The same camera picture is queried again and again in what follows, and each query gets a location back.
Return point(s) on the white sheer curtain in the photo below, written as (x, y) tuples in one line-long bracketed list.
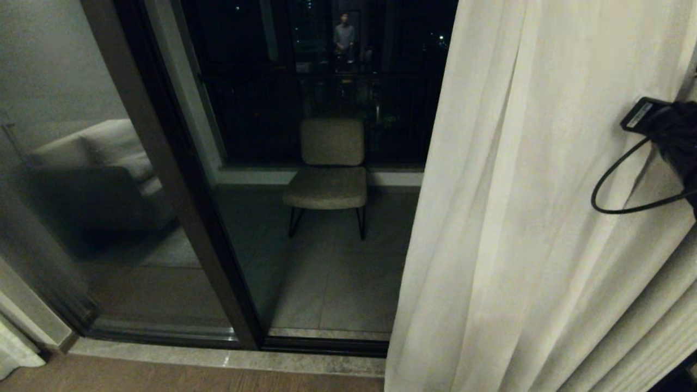
[(517, 218)]

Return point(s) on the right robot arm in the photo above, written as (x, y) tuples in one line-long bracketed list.
[(680, 136)]

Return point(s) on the black balcony railing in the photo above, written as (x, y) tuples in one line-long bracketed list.
[(326, 92)]

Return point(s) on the dark framed glass sliding door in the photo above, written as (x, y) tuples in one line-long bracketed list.
[(179, 179)]

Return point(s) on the stone door sill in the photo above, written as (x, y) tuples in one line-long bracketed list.
[(228, 359)]

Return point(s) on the beige padded chair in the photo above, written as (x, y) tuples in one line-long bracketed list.
[(331, 185)]

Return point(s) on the beige thick curtain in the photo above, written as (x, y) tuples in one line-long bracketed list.
[(648, 337)]

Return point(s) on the white curtain hem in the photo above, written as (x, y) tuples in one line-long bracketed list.
[(15, 354)]

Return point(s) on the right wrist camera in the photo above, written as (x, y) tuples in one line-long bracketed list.
[(638, 115)]

